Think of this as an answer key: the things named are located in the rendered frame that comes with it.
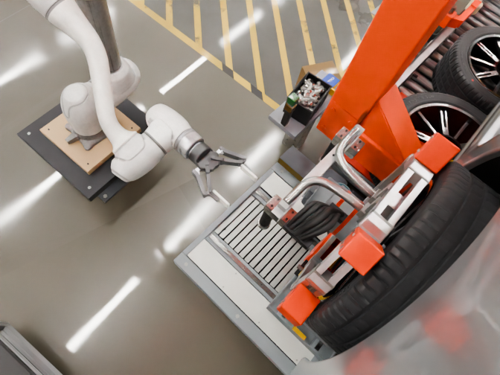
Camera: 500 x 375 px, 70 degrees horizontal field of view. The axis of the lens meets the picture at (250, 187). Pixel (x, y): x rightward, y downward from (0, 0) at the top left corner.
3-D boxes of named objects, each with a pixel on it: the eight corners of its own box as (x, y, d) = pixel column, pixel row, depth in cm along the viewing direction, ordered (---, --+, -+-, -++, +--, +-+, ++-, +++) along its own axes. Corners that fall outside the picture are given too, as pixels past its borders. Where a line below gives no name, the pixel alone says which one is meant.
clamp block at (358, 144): (351, 160, 118) (357, 152, 113) (329, 142, 120) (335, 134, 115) (359, 150, 120) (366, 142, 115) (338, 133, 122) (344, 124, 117)
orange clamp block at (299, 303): (314, 303, 107) (295, 327, 103) (294, 284, 108) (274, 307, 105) (321, 300, 100) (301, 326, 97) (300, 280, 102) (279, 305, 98)
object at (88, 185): (41, 162, 199) (15, 133, 172) (111, 109, 218) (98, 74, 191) (104, 219, 191) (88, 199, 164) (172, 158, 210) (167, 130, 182)
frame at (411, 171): (292, 308, 128) (349, 286, 79) (278, 295, 130) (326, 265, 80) (376, 207, 148) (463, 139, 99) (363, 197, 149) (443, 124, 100)
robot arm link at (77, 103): (62, 123, 167) (44, 93, 147) (92, 99, 174) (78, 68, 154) (88, 143, 165) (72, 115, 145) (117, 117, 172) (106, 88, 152)
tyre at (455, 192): (594, 219, 72) (474, 207, 136) (492, 144, 76) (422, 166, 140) (365, 434, 82) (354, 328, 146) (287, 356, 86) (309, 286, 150)
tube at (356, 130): (371, 205, 103) (388, 191, 94) (319, 162, 107) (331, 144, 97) (402, 167, 110) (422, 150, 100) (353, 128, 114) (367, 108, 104)
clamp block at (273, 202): (284, 231, 105) (289, 225, 101) (262, 210, 107) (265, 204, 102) (295, 219, 107) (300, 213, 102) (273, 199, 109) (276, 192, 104)
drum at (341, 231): (346, 256, 117) (364, 245, 104) (297, 212, 121) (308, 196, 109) (370, 226, 122) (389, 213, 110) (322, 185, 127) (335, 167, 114)
